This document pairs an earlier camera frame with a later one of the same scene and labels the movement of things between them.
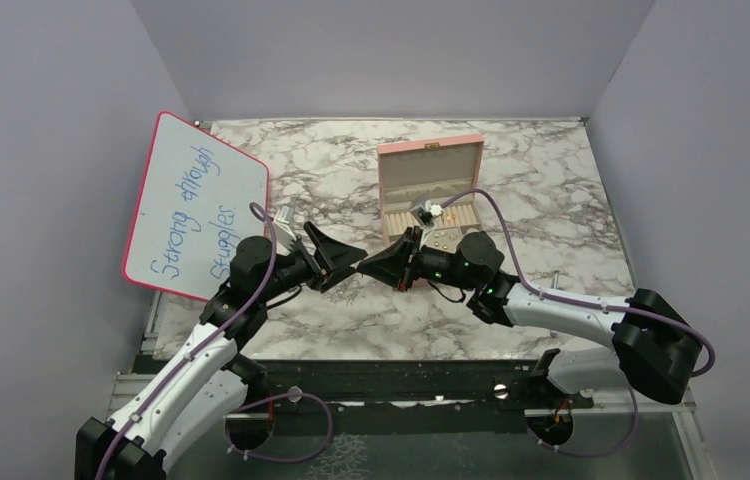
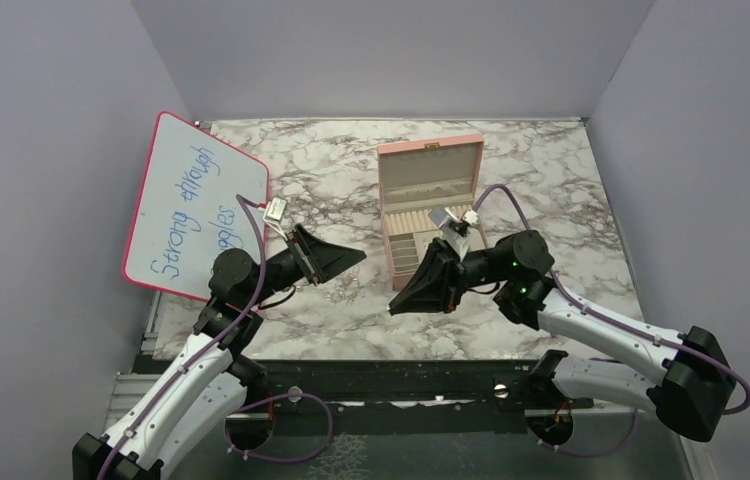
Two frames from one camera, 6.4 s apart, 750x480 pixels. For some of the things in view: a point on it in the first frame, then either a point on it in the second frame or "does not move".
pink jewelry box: (432, 171) does not move
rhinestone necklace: (348, 291) does not move
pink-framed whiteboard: (198, 199) does not move
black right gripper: (391, 265) to (436, 286)
